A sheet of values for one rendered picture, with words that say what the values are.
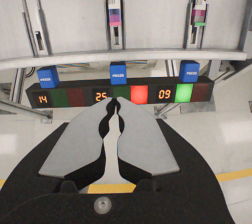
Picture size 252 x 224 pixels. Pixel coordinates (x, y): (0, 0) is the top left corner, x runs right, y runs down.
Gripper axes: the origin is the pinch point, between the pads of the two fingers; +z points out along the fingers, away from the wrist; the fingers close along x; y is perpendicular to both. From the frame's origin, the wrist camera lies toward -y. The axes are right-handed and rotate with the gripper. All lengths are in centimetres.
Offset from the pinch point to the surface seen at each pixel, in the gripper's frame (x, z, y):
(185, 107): 40, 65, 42
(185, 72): 10.1, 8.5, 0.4
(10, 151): -77, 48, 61
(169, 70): 22, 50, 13
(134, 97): 2.6, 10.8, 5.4
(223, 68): 22.1, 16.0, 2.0
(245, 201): 76, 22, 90
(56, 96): -11.1, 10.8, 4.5
